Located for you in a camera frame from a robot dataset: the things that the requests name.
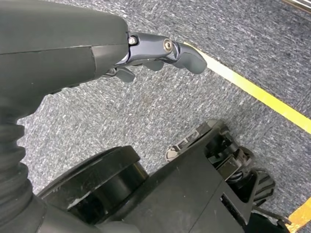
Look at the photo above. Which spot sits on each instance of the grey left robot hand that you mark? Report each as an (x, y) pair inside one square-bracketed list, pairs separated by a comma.
[(48, 48)]

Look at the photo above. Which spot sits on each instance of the stainless steel workbench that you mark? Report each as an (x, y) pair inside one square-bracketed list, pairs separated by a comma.
[(299, 4)]

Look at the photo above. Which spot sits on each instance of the yellow floor tape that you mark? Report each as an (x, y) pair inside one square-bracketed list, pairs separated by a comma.
[(262, 95)]

